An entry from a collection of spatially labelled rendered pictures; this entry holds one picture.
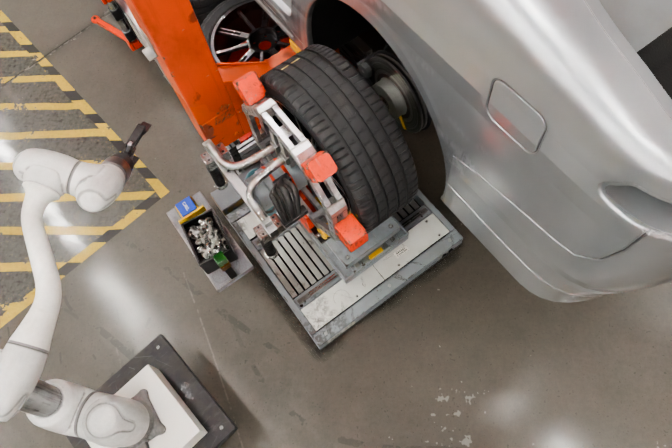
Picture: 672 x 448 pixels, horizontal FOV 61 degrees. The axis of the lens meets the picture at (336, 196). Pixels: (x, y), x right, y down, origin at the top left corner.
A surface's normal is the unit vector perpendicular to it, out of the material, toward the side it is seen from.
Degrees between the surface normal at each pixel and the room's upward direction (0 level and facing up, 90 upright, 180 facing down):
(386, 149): 47
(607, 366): 0
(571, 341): 0
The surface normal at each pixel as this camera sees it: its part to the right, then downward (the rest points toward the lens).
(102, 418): 0.04, -0.38
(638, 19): 0.12, -0.18
